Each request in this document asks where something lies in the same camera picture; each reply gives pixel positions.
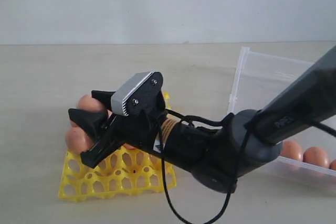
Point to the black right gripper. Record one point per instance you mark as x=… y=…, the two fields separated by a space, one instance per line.
x=140 y=131

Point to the brown egg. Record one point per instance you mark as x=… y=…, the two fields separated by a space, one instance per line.
x=292 y=150
x=333 y=165
x=90 y=104
x=77 y=140
x=316 y=156

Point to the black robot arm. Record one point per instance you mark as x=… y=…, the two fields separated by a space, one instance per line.
x=216 y=153

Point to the yellow plastic egg tray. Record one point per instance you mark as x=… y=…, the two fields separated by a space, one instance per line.
x=124 y=172

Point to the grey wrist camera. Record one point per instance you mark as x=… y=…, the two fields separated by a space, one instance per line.
x=142 y=92

